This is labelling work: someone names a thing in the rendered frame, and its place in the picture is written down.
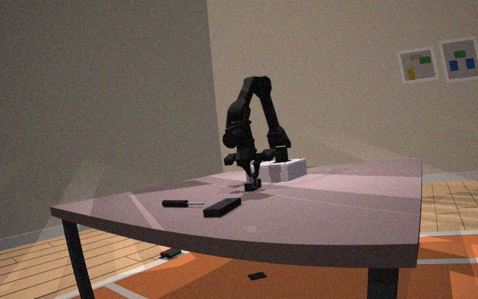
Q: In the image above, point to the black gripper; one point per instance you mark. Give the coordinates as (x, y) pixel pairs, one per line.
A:
(266, 155)

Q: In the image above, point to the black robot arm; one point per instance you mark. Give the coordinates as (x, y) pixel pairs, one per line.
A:
(239, 130)

